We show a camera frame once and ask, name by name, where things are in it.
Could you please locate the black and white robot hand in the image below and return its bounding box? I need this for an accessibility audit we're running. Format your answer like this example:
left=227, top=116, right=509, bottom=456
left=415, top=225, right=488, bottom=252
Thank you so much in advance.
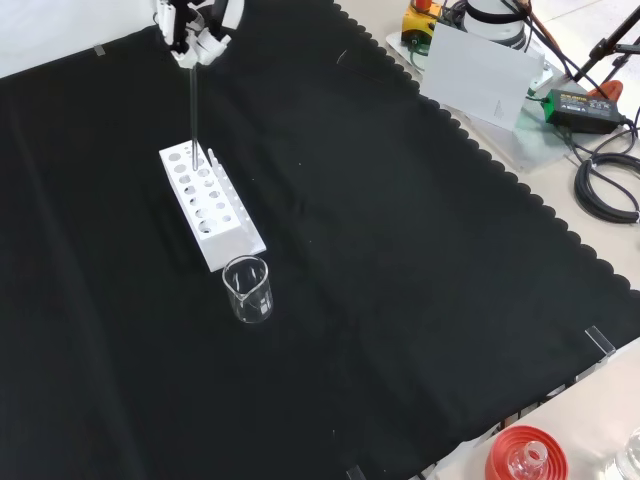
left=153, top=0, right=246, bottom=69

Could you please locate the clear glass rod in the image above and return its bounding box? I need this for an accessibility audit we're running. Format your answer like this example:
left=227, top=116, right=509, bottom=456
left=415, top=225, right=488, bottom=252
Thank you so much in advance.
left=188, top=66, right=201, bottom=169

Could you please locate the white test tube rack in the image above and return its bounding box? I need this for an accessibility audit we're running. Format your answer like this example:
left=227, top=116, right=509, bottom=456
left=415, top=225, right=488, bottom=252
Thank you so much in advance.
left=158, top=141, right=267, bottom=274

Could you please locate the yellow stop button box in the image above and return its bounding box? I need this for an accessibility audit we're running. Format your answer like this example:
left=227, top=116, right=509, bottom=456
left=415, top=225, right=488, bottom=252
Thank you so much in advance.
left=402, top=0, right=444, bottom=49

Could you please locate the black bench cloth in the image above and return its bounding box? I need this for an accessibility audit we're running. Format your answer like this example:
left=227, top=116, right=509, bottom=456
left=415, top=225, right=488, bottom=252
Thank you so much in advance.
left=0, top=0, right=640, bottom=480

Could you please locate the clear glass beaker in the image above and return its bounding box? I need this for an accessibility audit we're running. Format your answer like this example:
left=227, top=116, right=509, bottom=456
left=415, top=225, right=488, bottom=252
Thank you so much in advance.
left=221, top=254, right=275, bottom=325

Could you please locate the pale white board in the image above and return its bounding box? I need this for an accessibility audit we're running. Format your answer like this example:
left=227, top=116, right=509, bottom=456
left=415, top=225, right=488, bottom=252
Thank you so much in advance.
left=421, top=22, right=546, bottom=132

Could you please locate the black power adapter brick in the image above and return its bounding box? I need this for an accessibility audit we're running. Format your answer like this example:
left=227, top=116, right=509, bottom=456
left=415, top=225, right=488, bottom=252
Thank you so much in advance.
left=543, top=88, right=626, bottom=135

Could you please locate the black tripod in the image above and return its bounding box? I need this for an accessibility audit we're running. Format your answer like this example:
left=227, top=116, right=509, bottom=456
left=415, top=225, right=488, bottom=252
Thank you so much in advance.
left=569, top=0, right=640, bottom=87

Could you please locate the orange clamp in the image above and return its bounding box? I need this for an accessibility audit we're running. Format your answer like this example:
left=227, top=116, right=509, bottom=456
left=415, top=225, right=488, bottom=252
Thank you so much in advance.
left=587, top=78, right=624, bottom=102

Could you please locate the clear glass flask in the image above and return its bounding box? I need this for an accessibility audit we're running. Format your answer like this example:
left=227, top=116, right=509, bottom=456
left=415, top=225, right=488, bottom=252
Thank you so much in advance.
left=508, top=440, right=550, bottom=480

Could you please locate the clear glass vessel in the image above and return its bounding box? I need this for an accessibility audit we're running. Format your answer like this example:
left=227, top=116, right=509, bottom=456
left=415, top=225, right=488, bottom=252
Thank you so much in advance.
left=612, top=427, right=640, bottom=480

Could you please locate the pale translucent base plate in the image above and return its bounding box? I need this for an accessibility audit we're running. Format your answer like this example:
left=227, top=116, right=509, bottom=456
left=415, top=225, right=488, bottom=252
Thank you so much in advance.
left=384, top=29, right=574, bottom=175

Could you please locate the black adapter cord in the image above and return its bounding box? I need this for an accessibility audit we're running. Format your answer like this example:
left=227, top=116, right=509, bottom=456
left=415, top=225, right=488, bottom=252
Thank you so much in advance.
left=558, top=113, right=640, bottom=169

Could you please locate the coiled black cable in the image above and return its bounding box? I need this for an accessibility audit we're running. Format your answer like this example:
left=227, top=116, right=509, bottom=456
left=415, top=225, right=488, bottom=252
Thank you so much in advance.
left=573, top=152, right=640, bottom=225

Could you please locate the red round ribbed ring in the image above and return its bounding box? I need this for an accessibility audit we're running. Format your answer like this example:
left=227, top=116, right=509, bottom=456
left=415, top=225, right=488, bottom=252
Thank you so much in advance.
left=485, top=424, right=570, bottom=480

